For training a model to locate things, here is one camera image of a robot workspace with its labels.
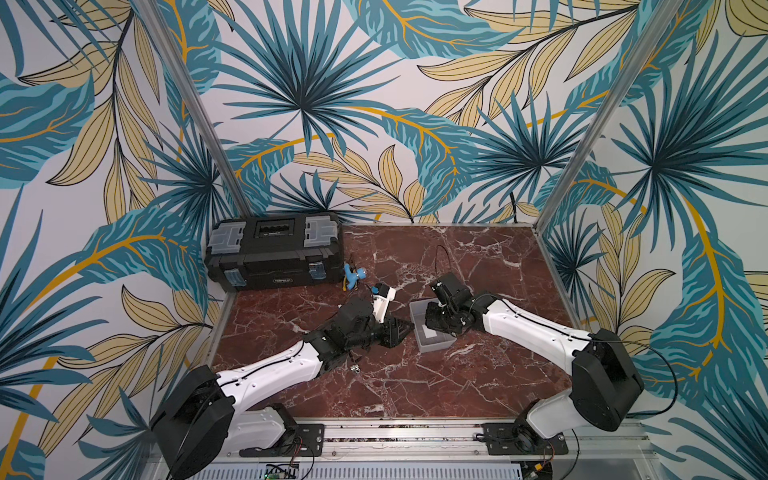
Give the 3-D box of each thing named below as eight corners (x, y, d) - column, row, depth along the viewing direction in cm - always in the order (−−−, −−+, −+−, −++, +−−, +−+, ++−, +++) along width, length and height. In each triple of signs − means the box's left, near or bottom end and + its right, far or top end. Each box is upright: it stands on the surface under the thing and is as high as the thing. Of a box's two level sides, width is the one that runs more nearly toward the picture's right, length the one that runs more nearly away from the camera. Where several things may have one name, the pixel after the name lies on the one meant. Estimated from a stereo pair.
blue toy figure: (343, 290, 103) (342, 283, 100) (345, 271, 108) (344, 263, 105) (365, 290, 103) (365, 283, 100) (366, 271, 108) (366, 263, 105)
